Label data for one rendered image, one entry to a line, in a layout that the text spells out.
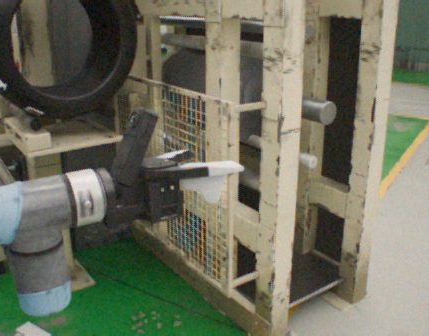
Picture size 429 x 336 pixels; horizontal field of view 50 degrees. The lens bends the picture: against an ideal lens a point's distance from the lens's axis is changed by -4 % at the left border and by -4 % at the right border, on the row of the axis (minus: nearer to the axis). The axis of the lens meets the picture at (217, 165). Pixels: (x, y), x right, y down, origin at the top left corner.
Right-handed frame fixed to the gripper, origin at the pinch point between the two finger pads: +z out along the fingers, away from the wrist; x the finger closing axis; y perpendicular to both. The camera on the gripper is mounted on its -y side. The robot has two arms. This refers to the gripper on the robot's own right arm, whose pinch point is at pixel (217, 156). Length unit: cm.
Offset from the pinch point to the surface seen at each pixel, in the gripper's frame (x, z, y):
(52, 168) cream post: -148, 3, 26
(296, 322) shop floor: -77, 79, 97
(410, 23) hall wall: -550, 801, -62
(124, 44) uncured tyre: -104, 26, -23
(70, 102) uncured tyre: -105, 4, -4
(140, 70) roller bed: -138, 46, -13
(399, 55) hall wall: -573, 794, 1
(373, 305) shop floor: -66, 116, 98
